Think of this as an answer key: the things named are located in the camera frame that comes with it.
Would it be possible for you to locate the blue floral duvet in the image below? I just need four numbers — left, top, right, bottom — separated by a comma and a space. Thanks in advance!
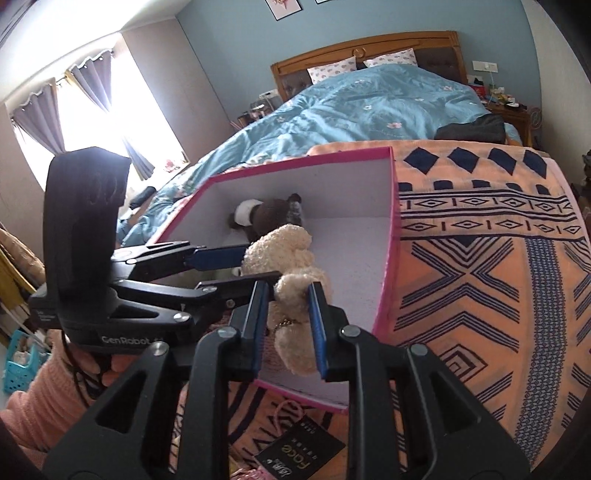
117, 64, 492, 247

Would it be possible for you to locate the purple curtain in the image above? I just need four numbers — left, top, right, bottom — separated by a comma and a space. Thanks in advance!
11, 76, 68, 155
69, 48, 155, 178

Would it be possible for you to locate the cream plush bear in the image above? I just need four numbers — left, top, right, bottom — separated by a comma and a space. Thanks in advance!
241, 224, 331, 376

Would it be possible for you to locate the yellow cloth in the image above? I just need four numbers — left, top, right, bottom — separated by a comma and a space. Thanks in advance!
0, 226, 42, 296

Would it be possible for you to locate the black tissue pack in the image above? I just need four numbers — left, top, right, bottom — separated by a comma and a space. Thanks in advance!
253, 413, 347, 480

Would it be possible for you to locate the dark cloth bundle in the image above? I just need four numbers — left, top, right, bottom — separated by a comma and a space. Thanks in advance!
129, 186, 158, 208

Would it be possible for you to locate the white patterned pillow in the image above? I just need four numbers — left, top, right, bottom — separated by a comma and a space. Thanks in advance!
307, 58, 357, 85
364, 48, 417, 69

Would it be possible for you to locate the orange patterned blanket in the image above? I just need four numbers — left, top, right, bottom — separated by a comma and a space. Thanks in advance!
168, 141, 585, 480

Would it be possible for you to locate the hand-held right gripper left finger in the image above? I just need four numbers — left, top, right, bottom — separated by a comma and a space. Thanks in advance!
44, 279, 273, 480

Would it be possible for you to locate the wooden bed headboard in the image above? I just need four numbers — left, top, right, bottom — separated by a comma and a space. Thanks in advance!
271, 31, 469, 100

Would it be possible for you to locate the brown plush bear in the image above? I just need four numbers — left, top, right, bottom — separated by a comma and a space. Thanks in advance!
228, 194, 305, 243

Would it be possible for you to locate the pink flower framed picture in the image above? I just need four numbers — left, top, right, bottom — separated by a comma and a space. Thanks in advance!
265, 0, 303, 21

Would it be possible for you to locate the blue plastic basket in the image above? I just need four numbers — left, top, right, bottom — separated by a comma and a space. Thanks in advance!
2, 330, 51, 393

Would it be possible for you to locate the group of cosmetic bottles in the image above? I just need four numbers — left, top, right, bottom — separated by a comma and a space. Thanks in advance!
238, 90, 278, 127

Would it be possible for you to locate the person's left hand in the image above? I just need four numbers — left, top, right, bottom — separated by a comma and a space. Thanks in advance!
65, 342, 155, 388

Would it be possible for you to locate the pink cardboard box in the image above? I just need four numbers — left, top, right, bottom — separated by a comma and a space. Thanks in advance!
152, 147, 402, 414

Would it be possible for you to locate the black cloth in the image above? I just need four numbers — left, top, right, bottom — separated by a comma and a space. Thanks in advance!
434, 114, 506, 143

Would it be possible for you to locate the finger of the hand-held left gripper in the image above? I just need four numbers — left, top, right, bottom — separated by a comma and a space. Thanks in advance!
115, 272, 283, 324
113, 241, 249, 280

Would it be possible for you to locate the person's left forearm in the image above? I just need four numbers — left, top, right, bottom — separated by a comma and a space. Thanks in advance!
0, 328, 153, 462

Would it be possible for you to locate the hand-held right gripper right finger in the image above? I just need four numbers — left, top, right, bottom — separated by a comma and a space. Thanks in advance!
308, 281, 532, 480

